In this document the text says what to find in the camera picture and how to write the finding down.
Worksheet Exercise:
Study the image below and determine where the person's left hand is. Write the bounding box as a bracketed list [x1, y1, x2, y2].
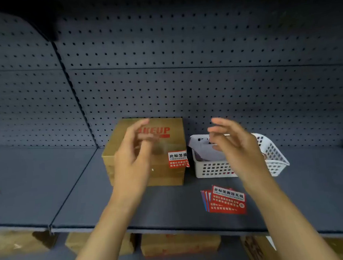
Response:
[107, 117, 166, 204]

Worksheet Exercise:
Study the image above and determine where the person's right hand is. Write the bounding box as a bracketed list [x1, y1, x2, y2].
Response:
[206, 113, 275, 191]

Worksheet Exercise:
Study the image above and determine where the person's left forearm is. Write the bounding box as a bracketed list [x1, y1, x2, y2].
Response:
[56, 190, 154, 260]

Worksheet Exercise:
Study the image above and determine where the person's right forearm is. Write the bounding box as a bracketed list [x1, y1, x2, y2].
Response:
[241, 172, 342, 260]

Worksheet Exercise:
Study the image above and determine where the white paper packet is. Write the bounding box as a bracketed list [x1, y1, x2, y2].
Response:
[188, 135, 226, 163]

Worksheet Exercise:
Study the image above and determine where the cardboard box with red print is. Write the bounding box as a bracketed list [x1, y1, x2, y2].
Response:
[99, 113, 191, 192]

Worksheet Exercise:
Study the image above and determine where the white plastic lattice basket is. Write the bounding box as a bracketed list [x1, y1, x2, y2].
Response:
[188, 127, 291, 183]

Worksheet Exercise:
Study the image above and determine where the red and white label sticker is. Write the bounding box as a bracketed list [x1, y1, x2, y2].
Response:
[167, 150, 190, 169]

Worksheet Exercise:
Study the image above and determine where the grey pegboard back panel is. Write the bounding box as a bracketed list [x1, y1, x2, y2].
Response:
[0, 2, 97, 155]
[50, 0, 343, 170]

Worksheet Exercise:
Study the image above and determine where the stack of red labels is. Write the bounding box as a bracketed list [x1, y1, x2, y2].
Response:
[200, 183, 248, 218]

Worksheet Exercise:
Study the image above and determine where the grey metal shelf board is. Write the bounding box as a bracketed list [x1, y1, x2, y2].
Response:
[0, 137, 104, 235]
[44, 127, 343, 259]

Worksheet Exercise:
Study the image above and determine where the plain cardboard box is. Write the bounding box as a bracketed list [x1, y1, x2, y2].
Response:
[139, 227, 222, 259]
[0, 226, 60, 257]
[64, 227, 138, 260]

